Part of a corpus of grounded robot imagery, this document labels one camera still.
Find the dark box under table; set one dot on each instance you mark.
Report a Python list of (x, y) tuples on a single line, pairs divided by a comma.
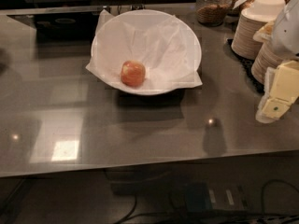
[(215, 197)]

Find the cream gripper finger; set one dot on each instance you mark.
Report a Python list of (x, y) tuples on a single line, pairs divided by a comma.
[(264, 33), (281, 89)]

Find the black rubber mat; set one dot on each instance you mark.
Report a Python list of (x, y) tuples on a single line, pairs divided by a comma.
[(247, 64)]

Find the paper plate stack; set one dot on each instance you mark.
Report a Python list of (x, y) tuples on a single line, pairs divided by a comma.
[(249, 23), (265, 58)]

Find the front paper plate stack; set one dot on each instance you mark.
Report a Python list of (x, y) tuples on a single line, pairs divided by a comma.
[(265, 58)]

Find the glass jar with grains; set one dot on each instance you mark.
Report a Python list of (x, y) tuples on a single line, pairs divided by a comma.
[(212, 12)]

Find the white paper bowl stack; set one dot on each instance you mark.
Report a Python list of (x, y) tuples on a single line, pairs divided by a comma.
[(264, 10)]

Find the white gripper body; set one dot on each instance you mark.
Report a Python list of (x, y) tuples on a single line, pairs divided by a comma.
[(287, 32)]

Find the red yellow apple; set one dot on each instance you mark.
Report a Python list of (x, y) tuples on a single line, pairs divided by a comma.
[(133, 73)]

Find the rear paper plate stack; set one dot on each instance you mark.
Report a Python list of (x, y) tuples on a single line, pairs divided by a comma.
[(249, 23)]

